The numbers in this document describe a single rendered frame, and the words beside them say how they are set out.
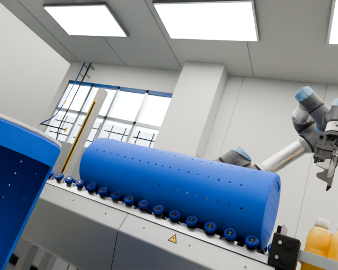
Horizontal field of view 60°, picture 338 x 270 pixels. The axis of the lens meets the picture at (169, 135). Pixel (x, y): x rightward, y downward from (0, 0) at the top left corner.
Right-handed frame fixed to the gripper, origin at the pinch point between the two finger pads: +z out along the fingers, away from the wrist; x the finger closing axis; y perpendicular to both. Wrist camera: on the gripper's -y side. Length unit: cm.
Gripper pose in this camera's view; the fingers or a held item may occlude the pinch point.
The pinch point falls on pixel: (329, 186)
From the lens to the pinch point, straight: 121.2
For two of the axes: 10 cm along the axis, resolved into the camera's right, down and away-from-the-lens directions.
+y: -8.3, -1.9, 5.2
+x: -4.1, -4.3, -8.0
